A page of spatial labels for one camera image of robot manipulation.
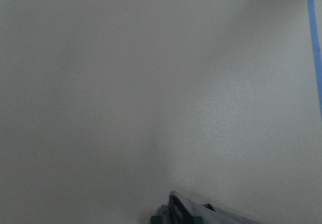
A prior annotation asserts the dark brown t-shirt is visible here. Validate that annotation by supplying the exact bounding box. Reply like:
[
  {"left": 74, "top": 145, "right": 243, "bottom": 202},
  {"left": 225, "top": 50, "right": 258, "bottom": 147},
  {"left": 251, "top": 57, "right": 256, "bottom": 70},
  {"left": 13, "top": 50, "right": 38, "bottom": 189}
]
[{"left": 149, "top": 191, "right": 258, "bottom": 224}]

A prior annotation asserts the brown paper table cover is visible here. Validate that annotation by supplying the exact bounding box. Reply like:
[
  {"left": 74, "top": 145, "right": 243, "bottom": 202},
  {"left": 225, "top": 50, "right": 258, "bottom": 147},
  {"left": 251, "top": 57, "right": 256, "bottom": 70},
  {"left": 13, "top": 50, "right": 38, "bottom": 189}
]
[{"left": 1, "top": 0, "right": 321, "bottom": 223}]

